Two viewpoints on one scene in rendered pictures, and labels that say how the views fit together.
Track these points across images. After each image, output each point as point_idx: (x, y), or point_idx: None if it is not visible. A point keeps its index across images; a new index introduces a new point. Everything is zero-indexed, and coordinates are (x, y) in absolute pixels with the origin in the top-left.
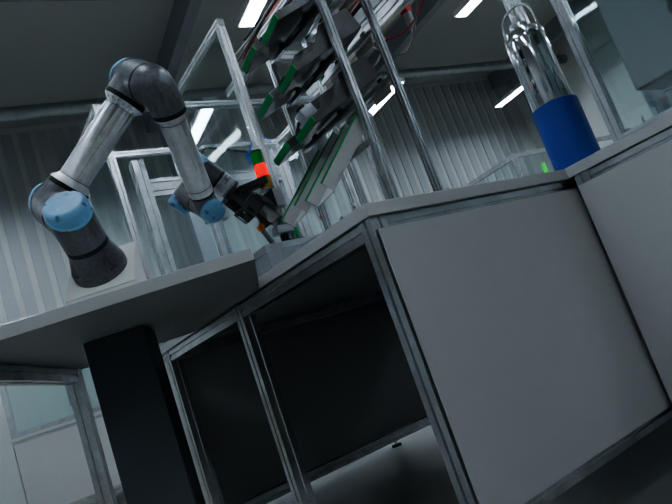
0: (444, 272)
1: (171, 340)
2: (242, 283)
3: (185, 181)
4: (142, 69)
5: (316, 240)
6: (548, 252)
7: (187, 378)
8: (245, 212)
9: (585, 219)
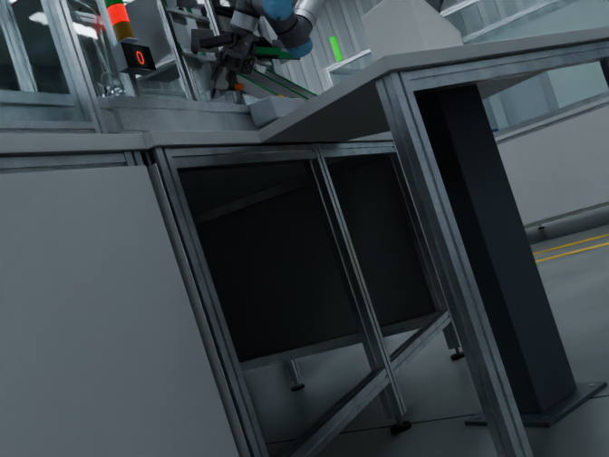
0: (375, 192)
1: (199, 132)
2: None
3: (320, 9)
4: None
5: (379, 133)
6: (294, 226)
7: None
8: (252, 63)
9: (247, 228)
